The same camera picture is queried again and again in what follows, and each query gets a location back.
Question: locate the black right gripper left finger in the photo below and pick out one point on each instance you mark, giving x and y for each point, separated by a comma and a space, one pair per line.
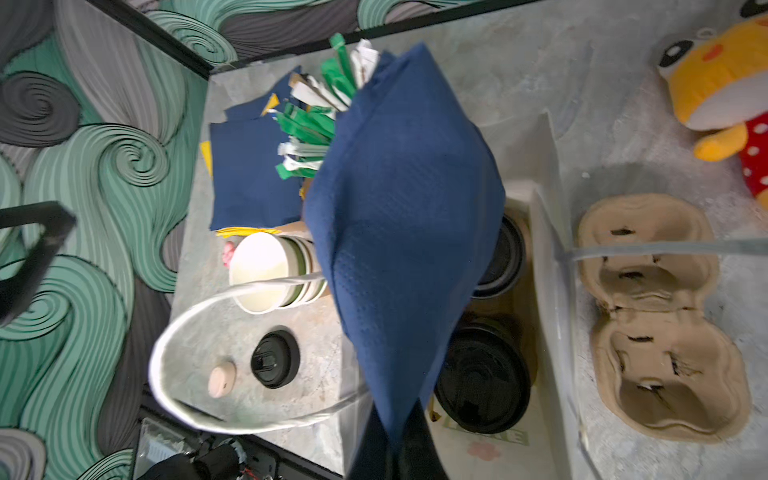
373, 459

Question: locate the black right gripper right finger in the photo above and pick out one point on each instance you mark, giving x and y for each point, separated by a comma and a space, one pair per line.
417, 457

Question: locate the black coffee cup lid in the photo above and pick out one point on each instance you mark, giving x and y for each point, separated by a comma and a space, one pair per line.
485, 383

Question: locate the white paper takeout bag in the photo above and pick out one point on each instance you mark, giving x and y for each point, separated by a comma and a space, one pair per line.
551, 179

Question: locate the stack of black lids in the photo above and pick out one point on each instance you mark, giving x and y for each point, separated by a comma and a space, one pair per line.
276, 359

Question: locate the pink earbud case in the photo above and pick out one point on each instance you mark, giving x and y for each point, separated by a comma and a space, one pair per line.
222, 379

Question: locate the stack of paper cups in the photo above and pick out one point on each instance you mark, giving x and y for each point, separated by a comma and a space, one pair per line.
265, 256

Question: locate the small pink pig toy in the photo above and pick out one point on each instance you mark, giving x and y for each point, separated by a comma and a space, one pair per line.
228, 253

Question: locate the brown pulp cup carrier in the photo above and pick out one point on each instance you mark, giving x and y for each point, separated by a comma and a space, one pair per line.
660, 365

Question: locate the dark blue napkin stack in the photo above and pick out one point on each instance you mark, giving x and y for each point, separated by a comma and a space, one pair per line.
248, 191

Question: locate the green white wrapped straws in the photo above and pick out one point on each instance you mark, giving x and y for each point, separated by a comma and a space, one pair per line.
309, 114

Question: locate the yellow red plush toy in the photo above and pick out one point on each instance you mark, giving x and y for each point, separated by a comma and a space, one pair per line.
717, 83

